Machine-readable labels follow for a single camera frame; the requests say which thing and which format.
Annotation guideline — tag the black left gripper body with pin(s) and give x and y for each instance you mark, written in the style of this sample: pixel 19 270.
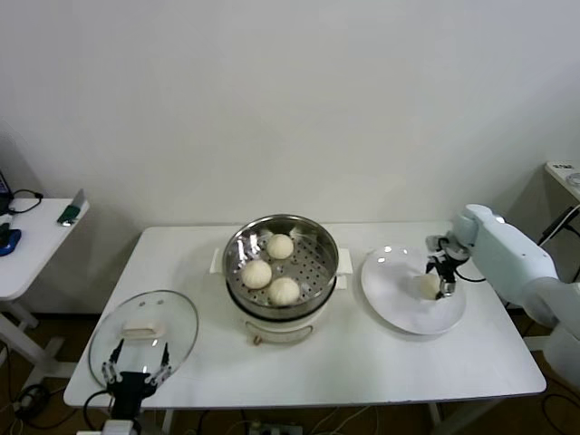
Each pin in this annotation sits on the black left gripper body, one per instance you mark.
pixel 131 387

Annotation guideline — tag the white steamed baozi bun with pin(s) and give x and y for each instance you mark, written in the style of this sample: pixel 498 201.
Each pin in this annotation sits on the white steamed baozi bun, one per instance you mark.
pixel 279 246
pixel 427 286
pixel 257 274
pixel 283 291

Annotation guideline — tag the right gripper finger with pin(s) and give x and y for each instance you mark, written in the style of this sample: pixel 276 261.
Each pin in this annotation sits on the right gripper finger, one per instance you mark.
pixel 431 269
pixel 447 289

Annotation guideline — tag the perforated steel steamer basket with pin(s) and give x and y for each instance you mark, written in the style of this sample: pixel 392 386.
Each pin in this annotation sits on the perforated steel steamer basket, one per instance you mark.
pixel 312 267

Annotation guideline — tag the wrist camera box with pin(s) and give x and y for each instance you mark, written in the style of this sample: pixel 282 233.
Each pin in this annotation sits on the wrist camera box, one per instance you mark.
pixel 112 428
pixel 438 243

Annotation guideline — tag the white shelf stand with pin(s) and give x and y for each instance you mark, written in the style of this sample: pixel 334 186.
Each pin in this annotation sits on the white shelf stand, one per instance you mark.
pixel 562 190

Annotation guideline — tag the clear glass dish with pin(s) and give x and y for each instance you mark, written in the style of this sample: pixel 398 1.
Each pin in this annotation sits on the clear glass dish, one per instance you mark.
pixel 575 180

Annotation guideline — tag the white round plate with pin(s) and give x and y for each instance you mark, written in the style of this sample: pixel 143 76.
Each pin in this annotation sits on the white round plate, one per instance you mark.
pixel 389 290

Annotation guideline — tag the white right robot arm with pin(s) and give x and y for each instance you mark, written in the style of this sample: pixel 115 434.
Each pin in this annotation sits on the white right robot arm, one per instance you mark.
pixel 507 254

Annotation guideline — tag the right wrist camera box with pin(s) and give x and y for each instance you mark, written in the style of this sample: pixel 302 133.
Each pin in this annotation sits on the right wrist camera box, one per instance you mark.
pixel 438 243

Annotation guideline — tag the blue computer mouse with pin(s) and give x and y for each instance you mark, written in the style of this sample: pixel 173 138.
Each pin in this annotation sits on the blue computer mouse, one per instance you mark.
pixel 9 240

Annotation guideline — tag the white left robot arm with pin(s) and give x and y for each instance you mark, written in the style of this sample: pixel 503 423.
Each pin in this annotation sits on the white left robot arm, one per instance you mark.
pixel 132 428

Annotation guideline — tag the glass pot lid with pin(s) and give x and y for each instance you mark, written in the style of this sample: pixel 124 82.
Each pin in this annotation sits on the glass pot lid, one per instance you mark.
pixel 145 308

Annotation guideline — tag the white side table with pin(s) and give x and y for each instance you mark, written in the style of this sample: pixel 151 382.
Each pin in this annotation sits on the white side table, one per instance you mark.
pixel 36 235

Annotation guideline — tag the white work table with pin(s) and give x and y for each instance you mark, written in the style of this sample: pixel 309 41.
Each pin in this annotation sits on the white work table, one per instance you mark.
pixel 204 254

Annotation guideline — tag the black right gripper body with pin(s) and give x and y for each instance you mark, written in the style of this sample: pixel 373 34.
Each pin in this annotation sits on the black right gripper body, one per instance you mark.
pixel 445 268

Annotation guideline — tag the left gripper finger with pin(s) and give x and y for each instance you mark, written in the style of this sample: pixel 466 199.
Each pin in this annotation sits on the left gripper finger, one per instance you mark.
pixel 112 362
pixel 163 364

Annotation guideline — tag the power strip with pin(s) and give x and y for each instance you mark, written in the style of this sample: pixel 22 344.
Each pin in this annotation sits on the power strip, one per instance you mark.
pixel 272 428

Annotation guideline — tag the white electric cooking pot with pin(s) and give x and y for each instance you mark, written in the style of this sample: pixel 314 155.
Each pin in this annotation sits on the white electric cooking pot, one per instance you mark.
pixel 276 331

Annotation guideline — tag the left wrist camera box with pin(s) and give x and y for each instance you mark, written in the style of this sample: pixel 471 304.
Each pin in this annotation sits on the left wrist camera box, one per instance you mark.
pixel 112 428

